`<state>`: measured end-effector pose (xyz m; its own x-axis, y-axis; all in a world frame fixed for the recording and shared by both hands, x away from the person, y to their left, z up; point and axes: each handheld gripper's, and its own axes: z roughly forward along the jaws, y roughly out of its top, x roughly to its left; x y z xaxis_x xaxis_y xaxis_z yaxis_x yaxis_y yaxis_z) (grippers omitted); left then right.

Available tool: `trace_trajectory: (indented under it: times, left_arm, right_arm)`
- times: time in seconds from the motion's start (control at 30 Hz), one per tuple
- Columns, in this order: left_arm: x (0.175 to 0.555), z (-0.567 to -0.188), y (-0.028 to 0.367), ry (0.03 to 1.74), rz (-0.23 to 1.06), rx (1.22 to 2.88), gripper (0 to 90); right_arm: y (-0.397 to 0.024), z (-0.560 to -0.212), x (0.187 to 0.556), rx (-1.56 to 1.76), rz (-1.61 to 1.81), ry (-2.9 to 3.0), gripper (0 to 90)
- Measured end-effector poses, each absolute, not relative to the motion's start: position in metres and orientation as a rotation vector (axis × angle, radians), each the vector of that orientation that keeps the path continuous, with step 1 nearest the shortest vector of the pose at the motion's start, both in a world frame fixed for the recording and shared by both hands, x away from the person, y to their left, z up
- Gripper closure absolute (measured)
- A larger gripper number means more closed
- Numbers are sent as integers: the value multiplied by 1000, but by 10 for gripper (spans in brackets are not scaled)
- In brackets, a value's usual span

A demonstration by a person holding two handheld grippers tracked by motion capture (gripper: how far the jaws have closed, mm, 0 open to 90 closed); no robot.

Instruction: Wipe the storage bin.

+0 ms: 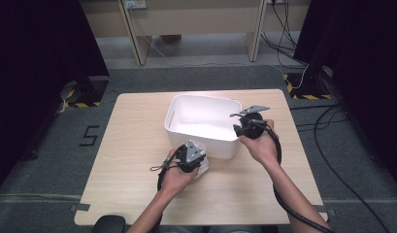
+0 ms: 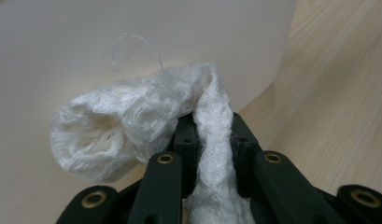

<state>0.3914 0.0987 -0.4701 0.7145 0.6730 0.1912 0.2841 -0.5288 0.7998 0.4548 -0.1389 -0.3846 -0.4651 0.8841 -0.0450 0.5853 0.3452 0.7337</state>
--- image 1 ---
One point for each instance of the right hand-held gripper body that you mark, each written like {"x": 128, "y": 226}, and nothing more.
{"x": 252, "y": 127}

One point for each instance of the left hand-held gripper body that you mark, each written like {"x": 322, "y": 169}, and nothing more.
{"x": 191, "y": 157}

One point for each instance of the white woven cloth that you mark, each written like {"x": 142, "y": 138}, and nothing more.
{"x": 204, "y": 168}

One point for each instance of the white plastic storage bin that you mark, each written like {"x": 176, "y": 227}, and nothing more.
{"x": 202, "y": 113}

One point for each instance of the person's right hand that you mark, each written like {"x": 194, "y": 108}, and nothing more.
{"x": 264, "y": 149}

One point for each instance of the person's left hand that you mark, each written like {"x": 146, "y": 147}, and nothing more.
{"x": 176, "y": 181}

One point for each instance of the black stand base striped tape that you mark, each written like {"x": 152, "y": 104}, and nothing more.
{"x": 92, "y": 89}
{"x": 311, "y": 85}

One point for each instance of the black chair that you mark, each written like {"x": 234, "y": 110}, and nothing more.
{"x": 108, "y": 225}

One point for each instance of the beige wooden desk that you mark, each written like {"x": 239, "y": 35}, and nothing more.
{"x": 192, "y": 19}

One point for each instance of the black curtain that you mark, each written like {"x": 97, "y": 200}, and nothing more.
{"x": 31, "y": 81}
{"x": 364, "y": 64}

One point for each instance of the white power strip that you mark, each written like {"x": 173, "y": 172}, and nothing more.
{"x": 136, "y": 4}

